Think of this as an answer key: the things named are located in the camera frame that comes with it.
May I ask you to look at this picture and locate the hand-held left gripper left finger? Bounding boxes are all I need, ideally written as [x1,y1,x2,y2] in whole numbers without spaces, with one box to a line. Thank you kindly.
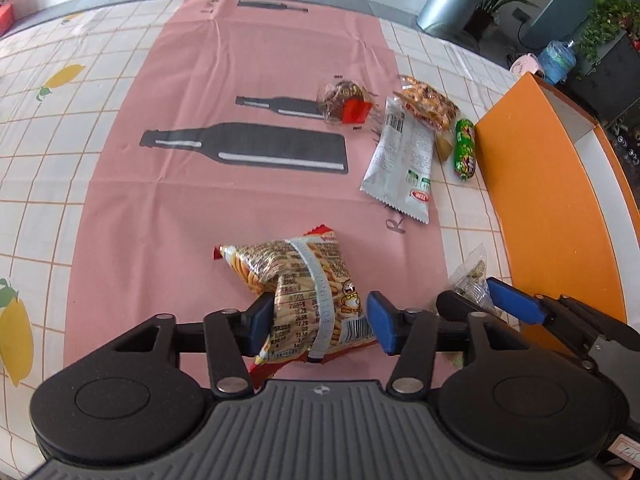
[102,293,279,397]

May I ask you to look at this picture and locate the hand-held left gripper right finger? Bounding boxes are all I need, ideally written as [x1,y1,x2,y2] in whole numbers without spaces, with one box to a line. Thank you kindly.
[366,289,543,397]

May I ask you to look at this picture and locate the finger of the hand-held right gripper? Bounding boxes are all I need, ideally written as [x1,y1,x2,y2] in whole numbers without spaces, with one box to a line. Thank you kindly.
[486,276,627,357]
[435,289,504,326]

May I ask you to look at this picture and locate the small clear brown snack bag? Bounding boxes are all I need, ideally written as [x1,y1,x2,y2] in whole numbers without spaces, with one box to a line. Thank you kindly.
[446,244,502,317]

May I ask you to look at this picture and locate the banded biscuit stick packet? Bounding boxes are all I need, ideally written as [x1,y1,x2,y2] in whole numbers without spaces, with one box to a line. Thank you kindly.
[213,226,379,392]

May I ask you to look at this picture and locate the orange cardboard box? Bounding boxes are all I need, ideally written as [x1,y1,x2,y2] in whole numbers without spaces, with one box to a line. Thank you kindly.
[473,72,640,356]

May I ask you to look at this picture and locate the pink bottle print mat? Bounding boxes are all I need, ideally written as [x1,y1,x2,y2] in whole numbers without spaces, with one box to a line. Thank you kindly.
[63,0,452,377]

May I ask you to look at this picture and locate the silver white snack packet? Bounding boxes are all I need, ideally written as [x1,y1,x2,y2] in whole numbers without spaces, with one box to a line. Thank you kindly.
[359,97,434,225]

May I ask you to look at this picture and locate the green sausage stick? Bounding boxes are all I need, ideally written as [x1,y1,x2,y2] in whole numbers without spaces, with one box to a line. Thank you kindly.
[452,118,477,182]

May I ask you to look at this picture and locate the orange fried snack packet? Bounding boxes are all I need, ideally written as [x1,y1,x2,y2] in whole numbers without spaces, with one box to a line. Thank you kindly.
[392,74,461,163]

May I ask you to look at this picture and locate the clear pack with red label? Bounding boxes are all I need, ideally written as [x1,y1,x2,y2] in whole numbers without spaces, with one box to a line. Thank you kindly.
[316,79,376,127]

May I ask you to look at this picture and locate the dark tall cabinet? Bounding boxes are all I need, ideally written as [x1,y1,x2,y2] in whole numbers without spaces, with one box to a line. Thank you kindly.
[564,29,640,128]

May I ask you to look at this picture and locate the pink small heater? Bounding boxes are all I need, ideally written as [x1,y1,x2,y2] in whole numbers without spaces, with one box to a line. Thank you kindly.
[508,52,546,79]

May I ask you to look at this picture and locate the blue water jug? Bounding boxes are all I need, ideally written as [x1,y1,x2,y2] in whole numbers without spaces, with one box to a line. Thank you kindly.
[537,38,577,85]

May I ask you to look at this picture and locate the checked lemon print tablecloth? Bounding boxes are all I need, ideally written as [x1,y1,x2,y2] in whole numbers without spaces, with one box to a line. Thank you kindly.
[0,0,532,463]

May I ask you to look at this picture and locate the hanging ivy plant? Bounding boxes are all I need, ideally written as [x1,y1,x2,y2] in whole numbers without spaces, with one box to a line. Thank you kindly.
[574,0,637,77]

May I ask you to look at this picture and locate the silver trash can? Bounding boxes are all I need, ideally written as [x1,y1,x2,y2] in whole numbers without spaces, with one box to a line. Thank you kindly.
[415,0,486,37]

